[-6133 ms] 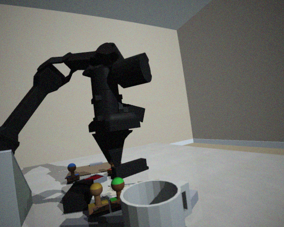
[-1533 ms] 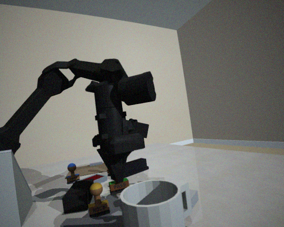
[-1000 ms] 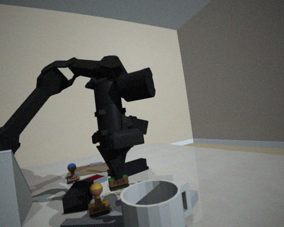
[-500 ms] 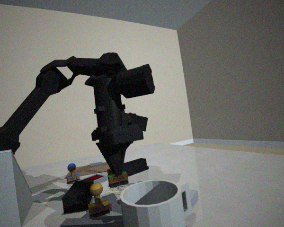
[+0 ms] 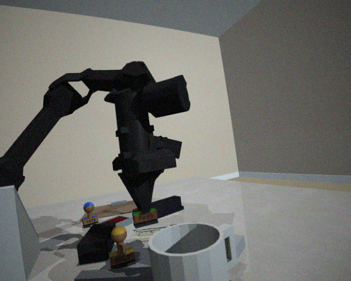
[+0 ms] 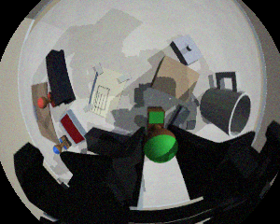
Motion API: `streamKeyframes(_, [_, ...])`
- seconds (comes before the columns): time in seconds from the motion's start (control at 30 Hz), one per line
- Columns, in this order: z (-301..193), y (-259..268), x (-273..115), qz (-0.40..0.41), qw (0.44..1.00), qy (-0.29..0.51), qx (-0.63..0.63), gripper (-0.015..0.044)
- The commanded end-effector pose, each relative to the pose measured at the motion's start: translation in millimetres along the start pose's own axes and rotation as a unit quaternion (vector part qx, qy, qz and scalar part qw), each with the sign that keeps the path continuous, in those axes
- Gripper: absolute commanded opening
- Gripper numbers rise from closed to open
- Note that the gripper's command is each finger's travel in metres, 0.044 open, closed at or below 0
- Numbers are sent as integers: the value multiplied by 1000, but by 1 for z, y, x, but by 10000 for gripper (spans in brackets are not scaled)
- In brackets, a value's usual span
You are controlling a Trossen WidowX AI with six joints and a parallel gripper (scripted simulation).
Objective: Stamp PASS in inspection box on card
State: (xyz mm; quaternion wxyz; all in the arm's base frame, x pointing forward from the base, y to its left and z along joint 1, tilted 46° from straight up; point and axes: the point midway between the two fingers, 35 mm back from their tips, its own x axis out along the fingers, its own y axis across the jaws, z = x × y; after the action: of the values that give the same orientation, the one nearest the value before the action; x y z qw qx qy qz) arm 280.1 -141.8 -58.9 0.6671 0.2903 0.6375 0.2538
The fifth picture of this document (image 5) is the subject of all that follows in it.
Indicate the grey mug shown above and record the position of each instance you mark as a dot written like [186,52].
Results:
[193,251]

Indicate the wooden hand stamp with green top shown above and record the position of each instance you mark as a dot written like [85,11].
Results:
[141,219]

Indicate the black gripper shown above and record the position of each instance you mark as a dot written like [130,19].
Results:
[140,167]

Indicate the wooden rubber stamp with blue top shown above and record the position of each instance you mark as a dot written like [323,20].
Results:
[90,220]

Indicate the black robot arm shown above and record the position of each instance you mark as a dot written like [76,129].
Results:
[132,89]

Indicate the brown rectangular board with grey clip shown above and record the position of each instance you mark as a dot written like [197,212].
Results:
[115,208]

